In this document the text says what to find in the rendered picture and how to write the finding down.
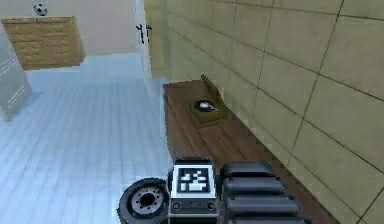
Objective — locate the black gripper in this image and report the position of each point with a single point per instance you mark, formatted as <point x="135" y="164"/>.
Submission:
<point x="146" y="201"/>

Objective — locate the brown wooden table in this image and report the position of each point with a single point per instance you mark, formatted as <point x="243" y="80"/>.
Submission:
<point x="200" y="140"/>

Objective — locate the silver round object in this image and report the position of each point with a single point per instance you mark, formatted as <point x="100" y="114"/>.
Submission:
<point x="206" y="106"/>

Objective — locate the open brown cardboard box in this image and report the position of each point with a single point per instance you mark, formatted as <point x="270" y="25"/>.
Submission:
<point x="210" y="106"/>

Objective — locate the white room door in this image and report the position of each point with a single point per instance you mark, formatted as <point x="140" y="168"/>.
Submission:
<point x="144" y="43"/>

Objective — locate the grey cabinet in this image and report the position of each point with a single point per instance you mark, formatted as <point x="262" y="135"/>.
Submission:
<point x="11" y="76"/>

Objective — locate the light wooden dresser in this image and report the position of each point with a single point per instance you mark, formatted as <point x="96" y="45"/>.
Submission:
<point x="46" y="41"/>

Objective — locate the black and white ball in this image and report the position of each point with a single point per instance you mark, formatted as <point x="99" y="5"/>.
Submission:
<point x="40" y="9"/>

